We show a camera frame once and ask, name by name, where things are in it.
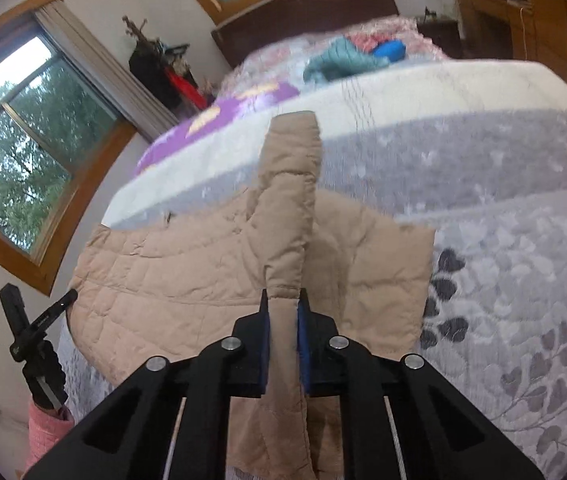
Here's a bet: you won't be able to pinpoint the beige quilted coat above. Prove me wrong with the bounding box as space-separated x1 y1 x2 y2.
70 110 437 480

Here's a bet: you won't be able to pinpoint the long beige curtain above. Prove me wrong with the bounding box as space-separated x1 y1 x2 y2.
34 0 179 143

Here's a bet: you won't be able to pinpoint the large wooden-framed window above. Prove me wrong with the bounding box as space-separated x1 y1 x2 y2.
0 0 137 296

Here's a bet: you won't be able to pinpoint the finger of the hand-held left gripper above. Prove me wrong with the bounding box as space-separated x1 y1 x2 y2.
28 288 79 345
0 283 29 361

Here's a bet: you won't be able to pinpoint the grey leaf-print quilted bedspread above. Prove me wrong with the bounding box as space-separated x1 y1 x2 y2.
56 60 567 480

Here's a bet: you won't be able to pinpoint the wooden desk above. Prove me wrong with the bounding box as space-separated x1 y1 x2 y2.
453 0 537 61

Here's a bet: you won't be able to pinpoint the blue cushion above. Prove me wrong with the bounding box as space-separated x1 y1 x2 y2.
373 40 407 62

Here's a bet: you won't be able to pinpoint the pink floral bedding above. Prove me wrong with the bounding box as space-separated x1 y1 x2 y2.
221 15 447 106

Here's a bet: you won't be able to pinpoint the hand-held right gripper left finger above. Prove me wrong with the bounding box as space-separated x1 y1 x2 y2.
22 290 270 480

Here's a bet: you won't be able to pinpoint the dark wooden nightstand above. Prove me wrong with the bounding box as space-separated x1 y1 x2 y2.
416 12 464 58

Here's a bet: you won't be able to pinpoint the dark wooden headboard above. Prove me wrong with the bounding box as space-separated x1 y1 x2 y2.
212 0 399 68

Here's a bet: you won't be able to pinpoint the purple floral blanket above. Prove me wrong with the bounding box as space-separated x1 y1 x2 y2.
134 80 301 176

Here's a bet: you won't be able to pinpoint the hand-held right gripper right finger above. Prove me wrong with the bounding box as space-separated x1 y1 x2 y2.
297 289 547 480

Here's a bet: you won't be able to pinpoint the black hanging garment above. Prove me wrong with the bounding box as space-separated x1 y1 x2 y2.
128 40 184 111

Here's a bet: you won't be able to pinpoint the red hanging garment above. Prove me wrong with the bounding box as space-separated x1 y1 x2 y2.
166 70 209 111

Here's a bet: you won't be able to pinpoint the teal quilted garment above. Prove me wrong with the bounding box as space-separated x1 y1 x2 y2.
302 36 391 85

